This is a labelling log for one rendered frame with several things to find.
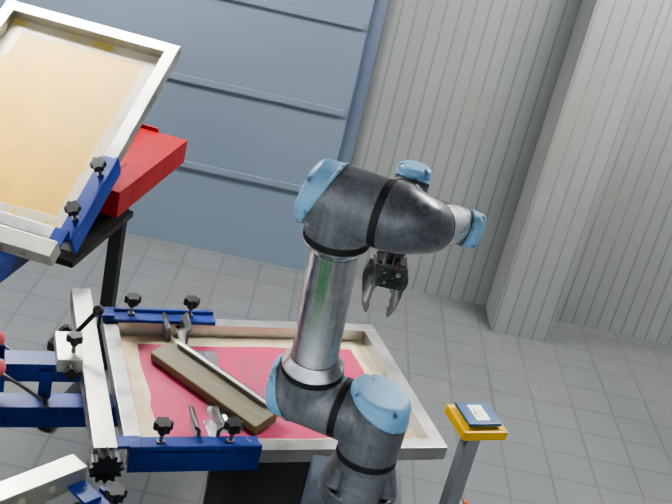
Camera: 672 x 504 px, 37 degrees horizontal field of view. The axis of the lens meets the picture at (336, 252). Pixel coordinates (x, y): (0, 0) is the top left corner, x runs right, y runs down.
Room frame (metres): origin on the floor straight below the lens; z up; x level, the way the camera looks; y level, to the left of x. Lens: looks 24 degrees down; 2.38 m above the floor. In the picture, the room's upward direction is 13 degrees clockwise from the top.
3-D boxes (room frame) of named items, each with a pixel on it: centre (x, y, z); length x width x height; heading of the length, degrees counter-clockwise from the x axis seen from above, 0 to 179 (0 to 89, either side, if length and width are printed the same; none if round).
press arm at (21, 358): (1.99, 0.61, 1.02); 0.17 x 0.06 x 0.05; 113
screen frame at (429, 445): (2.20, 0.10, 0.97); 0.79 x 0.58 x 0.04; 113
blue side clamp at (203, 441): (1.85, 0.21, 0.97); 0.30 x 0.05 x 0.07; 113
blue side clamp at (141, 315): (2.37, 0.42, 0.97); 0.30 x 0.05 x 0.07; 113
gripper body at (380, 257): (1.98, -0.12, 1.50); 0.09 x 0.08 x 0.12; 3
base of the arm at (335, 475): (1.56, -0.14, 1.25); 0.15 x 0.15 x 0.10
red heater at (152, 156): (3.20, 0.89, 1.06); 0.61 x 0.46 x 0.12; 173
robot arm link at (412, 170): (1.98, -0.12, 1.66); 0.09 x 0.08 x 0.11; 165
